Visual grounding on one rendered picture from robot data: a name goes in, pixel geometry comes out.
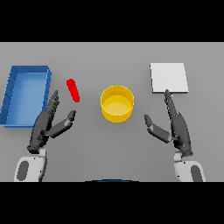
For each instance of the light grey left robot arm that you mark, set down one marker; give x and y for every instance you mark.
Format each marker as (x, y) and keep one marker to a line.
(31, 167)

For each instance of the blue rectangular tray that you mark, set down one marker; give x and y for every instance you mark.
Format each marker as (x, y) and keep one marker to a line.
(26, 96)

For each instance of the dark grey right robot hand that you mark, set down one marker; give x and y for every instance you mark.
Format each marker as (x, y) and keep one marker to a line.
(180, 128)

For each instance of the red beaker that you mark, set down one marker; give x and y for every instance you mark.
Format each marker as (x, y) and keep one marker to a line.
(73, 91)

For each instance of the pale square measuring scale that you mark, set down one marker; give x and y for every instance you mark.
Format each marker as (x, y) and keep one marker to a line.
(168, 78)

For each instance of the yellow round bowl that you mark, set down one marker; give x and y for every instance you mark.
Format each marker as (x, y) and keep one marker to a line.
(117, 104)

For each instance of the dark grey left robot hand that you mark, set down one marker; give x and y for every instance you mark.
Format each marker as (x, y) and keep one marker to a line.
(43, 124)

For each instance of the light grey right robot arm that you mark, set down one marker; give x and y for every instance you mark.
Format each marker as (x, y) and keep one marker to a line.
(188, 169)

